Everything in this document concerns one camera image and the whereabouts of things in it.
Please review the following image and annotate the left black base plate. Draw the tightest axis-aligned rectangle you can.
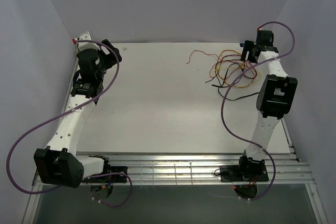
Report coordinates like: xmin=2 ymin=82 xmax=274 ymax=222
xmin=97 ymin=165 xmax=128 ymax=184

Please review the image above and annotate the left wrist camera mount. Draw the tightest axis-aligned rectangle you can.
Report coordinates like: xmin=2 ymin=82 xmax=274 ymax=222
xmin=72 ymin=31 xmax=95 ymax=52

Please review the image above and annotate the red wire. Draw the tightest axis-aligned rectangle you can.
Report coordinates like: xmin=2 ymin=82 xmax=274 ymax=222
xmin=185 ymin=49 xmax=259 ymax=88

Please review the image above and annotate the aluminium rail frame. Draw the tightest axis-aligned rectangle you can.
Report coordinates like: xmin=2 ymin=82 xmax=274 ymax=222
xmin=24 ymin=42 xmax=328 ymax=223

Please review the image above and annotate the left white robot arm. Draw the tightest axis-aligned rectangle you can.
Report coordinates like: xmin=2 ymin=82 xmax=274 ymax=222
xmin=34 ymin=31 xmax=122 ymax=188

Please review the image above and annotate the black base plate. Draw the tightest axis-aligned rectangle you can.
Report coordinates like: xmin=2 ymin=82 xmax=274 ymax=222
xmin=97 ymin=165 xmax=128 ymax=184
xmin=219 ymin=165 xmax=269 ymax=183

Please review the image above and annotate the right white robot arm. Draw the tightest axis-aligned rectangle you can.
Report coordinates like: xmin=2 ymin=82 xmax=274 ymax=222
xmin=237 ymin=30 xmax=298 ymax=181

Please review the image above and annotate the black wire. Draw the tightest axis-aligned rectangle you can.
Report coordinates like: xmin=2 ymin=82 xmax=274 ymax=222
xmin=211 ymin=61 xmax=260 ymax=101

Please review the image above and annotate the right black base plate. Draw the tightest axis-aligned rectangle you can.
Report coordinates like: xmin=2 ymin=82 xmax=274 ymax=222
xmin=219 ymin=165 xmax=269 ymax=183

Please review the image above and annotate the yellow wire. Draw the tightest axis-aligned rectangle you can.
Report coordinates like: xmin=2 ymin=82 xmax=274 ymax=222
xmin=208 ymin=49 xmax=258 ymax=89

